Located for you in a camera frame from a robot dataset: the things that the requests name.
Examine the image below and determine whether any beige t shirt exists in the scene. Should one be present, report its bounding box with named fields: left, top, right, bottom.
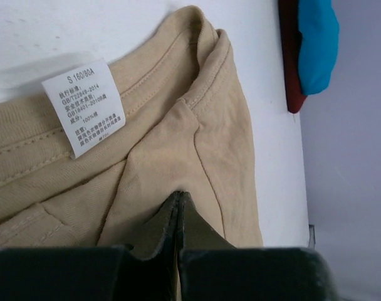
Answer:
left=0, top=6, right=262, bottom=250

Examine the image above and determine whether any dark red folded t shirt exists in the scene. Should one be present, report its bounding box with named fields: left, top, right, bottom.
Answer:
left=278, top=0, right=307, bottom=114

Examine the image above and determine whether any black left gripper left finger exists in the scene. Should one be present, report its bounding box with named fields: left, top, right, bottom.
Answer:
left=0, top=192, right=180, bottom=300

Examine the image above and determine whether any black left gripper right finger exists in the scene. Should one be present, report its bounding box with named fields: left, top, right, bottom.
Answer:
left=177, top=193, right=340, bottom=300

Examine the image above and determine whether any blue folded t shirt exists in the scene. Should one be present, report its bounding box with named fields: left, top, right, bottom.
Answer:
left=298, top=0, right=340, bottom=95

